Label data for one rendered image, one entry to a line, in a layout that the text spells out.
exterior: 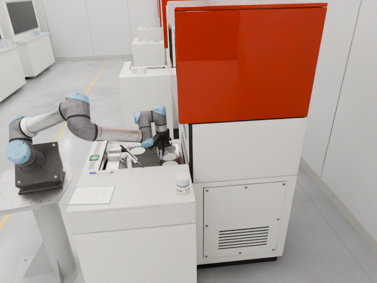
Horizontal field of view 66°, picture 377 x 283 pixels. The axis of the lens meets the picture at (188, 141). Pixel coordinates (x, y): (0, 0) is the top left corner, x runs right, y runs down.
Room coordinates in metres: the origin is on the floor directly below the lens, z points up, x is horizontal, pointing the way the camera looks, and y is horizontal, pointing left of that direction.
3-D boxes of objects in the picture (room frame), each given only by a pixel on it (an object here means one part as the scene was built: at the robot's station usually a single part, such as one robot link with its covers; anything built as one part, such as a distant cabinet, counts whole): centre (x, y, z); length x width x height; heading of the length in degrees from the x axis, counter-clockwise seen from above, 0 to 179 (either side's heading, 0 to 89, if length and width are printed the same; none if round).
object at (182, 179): (1.21, 0.03, 1.01); 0.07 x 0.07 x 0.10
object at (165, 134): (1.65, 0.16, 1.05); 0.09 x 0.08 x 0.12; 130
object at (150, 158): (1.66, 0.24, 0.90); 0.34 x 0.34 x 0.01; 6
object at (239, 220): (1.91, -0.31, 0.41); 0.82 x 0.71 x 0.82; 6
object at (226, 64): (1.91, -0.28, 1.52); 0.81 x 0.75 x 0.59; 6
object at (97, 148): (1.69, 0.60, 0.89); 0.55 x 0.09 x 0.14; 6
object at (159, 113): (1.64, 0.17, 1.21); 0.09 x 0.08 x 0.11; 102
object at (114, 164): (1.62, 0.50, 0.87); 0.36 x 0.08 x 0.03; 6
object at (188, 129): (1.88, 0.03, 1.02); 0.82 x 0.03 x 0.40; 6
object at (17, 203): (1.51, 0.98, 0.75); 0.45 x 0.44 x 0.13; 104
